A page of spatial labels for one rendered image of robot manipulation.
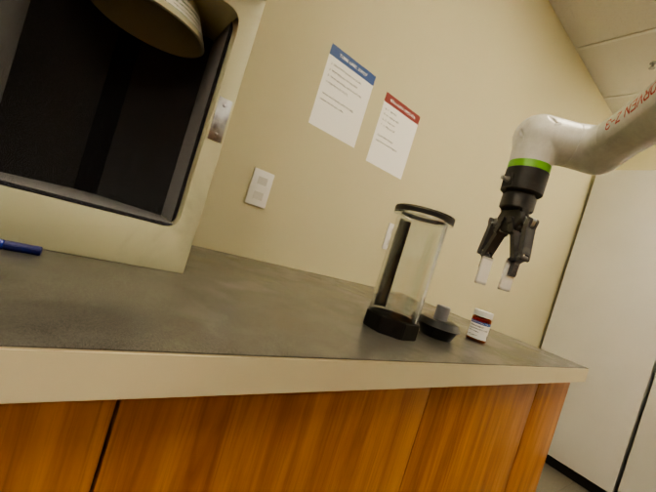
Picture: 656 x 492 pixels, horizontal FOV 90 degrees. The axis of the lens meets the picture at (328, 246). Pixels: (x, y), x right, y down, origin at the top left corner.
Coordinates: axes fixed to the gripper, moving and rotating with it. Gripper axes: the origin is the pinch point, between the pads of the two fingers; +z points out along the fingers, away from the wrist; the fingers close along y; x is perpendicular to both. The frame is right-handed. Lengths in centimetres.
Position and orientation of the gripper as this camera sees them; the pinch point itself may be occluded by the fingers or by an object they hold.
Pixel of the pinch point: (494, 275)
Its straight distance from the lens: 89.4
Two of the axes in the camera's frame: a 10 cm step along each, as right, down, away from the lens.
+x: 9.3, 2.9, 2.2
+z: -3.0, 9.5, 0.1
